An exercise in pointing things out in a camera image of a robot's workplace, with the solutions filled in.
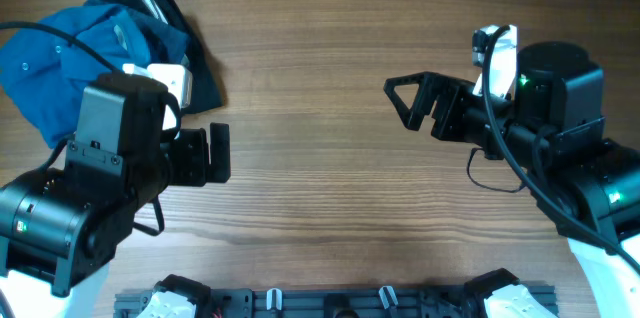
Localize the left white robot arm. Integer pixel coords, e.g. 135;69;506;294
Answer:
1;73;231;317

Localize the blue polo shirt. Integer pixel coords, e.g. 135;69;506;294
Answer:
0;3;154;150

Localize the pile of dark clothes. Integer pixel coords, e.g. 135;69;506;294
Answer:
86;0;223;114

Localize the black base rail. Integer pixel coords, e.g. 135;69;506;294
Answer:
113;268;559;318

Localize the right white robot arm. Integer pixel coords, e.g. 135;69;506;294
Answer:
384;39;639;317

